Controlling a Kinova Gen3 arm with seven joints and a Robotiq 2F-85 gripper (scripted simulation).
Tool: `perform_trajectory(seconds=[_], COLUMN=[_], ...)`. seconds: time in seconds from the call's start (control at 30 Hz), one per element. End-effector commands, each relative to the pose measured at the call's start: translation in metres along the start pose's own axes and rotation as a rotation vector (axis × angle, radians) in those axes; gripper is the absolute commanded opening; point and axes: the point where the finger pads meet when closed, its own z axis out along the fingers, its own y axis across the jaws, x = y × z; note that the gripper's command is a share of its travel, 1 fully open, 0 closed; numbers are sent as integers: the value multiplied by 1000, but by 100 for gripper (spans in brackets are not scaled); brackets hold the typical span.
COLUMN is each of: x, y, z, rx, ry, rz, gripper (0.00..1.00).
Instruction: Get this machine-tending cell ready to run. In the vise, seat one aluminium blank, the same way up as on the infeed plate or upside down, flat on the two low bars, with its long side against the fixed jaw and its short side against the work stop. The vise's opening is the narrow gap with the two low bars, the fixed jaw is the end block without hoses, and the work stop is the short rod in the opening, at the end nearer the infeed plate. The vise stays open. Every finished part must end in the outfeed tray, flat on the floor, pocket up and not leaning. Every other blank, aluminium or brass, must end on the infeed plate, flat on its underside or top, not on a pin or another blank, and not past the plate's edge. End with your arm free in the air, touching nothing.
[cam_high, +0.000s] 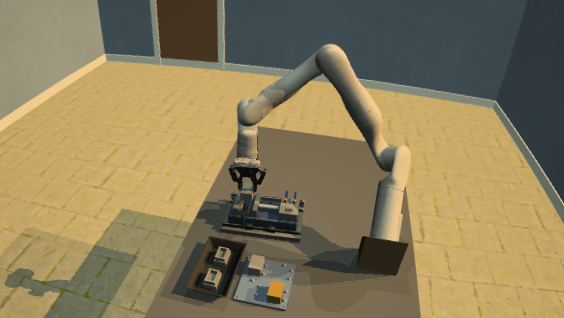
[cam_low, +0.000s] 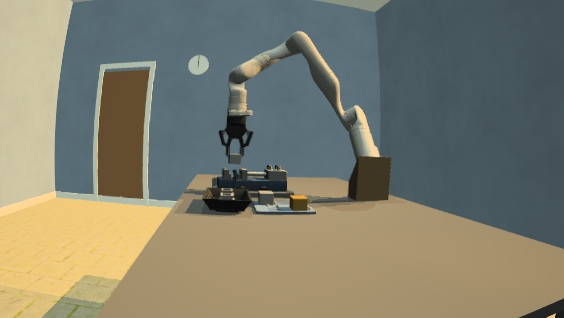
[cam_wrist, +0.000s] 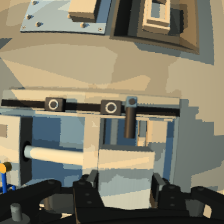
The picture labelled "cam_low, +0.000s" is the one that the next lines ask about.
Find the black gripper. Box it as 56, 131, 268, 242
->
219, 116, 253, 158

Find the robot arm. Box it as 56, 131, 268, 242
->
227, 31, 380, 162

